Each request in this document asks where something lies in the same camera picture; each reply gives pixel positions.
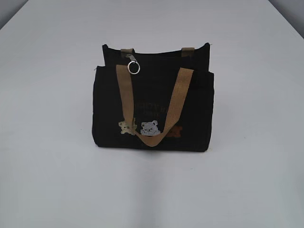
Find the black canvas tote bag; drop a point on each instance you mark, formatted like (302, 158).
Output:
(153, 78)

